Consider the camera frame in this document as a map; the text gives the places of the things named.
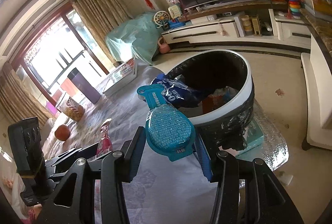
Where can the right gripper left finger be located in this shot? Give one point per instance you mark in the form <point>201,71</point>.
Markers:
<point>73,199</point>

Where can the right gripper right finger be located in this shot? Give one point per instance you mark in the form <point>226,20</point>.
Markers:
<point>247,191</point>

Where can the pink candy wrapper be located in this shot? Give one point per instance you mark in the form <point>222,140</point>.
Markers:
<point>105,144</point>

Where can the teal brush-shaped package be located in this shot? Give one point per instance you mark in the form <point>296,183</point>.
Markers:
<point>168,131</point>

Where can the blue snack bag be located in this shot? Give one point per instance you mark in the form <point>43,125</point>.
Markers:
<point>177,93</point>

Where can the black white trash bin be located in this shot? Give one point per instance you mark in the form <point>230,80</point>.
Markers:
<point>222,81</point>

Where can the red apple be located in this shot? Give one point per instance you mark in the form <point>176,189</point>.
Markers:
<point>62,133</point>

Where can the teal tissue box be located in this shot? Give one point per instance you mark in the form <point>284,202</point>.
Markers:
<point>254,137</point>

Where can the clear snack jar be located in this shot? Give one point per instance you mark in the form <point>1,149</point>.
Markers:
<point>67,105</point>

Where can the beige curtain left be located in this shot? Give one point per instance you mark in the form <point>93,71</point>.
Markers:
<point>17,102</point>

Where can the beige curtain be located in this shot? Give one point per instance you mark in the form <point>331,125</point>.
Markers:
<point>17,102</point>
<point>101,17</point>

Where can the children's picture books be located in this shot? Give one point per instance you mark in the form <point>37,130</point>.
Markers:
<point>122,76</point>

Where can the purple thermos bottle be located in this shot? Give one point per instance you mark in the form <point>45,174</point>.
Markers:
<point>84,86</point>

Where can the teal covered armchair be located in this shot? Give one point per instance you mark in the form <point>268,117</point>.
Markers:
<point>135,38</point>

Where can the white side cabinet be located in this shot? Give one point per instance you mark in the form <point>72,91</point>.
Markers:
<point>317,72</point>

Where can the toy ferris wheel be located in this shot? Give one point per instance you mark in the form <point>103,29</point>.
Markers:
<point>161,19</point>

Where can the toy cash register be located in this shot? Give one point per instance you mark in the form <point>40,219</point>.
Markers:
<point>174,11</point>

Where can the beige curtain right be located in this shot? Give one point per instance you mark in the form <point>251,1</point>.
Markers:
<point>101,17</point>

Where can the white TV cabinet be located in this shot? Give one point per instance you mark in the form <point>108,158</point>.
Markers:
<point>223,23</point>

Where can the colourful stacking ring toy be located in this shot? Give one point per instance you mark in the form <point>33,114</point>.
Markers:
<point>294,8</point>

